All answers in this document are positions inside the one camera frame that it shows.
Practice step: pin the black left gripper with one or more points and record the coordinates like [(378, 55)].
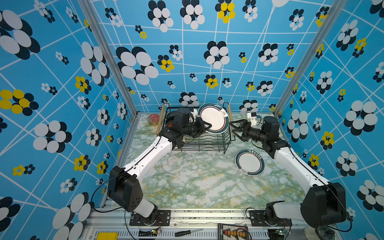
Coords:
[(201, 128)]

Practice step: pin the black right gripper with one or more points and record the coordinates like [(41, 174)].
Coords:
[(245, 125)]

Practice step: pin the black wire dish rack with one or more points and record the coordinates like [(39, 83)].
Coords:
[(204, 143)]

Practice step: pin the white plate red green rim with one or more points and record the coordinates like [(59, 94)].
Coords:
[(216, 116)]

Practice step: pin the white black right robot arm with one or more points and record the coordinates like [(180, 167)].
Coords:
[(324, 203)]

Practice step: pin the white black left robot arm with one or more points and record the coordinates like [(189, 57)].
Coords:
[(125, 183)]

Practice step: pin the red tape roll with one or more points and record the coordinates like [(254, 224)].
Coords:
[(153, 119)]

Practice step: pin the black terminal board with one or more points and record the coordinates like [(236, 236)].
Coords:
[(233, 232)]

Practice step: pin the clear plastic container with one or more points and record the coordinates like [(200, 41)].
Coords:
[(319, 233)]

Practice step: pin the yellow box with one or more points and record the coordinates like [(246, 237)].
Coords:
[(107, 236)]

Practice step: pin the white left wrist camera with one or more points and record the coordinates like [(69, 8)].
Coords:
[(194, 112)]

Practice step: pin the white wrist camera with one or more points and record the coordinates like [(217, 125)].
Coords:
[(252, 118), (194, 112)]

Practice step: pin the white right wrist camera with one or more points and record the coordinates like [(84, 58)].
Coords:
[(252, 118)]

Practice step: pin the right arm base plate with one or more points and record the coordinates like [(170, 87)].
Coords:
[(257, 219)]

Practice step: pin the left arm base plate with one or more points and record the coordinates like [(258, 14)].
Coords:
[(157, 218)]

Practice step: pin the black handled screwdriver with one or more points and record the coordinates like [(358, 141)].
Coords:
[(187, 232)]

